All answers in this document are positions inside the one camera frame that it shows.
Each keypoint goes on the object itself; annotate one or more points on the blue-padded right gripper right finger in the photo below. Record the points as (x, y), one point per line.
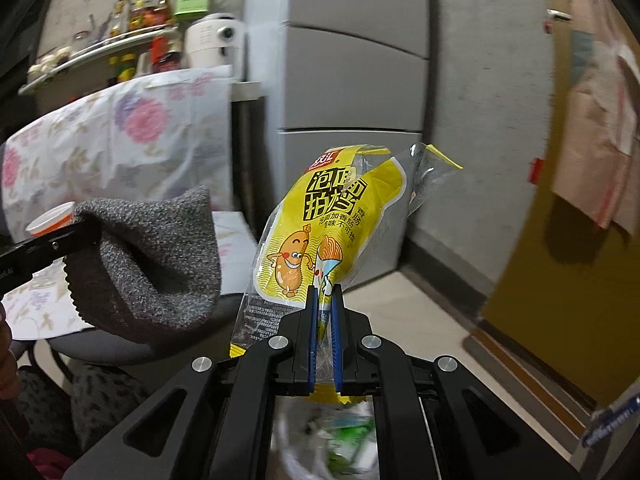
(336, 304)

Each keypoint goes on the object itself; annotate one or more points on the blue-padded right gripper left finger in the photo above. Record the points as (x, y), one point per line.
(312, 316)

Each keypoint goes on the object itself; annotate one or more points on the orange white paper cup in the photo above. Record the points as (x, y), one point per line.
(51, 220)

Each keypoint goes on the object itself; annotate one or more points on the yellow sausage snack wrapper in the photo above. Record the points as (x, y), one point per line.
(315, 239)

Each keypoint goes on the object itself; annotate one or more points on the grey cloth rag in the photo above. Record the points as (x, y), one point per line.
(154, 273)

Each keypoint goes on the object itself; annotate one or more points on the white lined trash bin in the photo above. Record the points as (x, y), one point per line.
(312, 440)

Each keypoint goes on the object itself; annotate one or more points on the metal kitchen shelf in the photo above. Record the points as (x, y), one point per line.
(103, 49)

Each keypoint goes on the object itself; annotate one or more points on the person's left hand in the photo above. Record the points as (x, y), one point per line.
(9, 380)

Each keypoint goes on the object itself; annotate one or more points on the floral cloth chair cover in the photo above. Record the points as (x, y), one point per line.
(151, 138)

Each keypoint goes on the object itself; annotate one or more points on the yellow door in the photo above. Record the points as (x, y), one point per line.
(570, 293)

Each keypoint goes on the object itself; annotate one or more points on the dark soy sauce bottle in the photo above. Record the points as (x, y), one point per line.
(166, 54)

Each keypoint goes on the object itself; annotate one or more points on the grey refrigerator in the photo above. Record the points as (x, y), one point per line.
(333, 73)

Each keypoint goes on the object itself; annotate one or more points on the white rice cooker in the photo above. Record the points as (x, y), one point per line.
(216, 40)

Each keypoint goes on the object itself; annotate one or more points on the hanging beige cloth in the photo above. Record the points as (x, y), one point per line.
(598, 168)

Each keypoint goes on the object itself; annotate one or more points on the green utensil basket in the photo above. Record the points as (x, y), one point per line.
(188, 10)

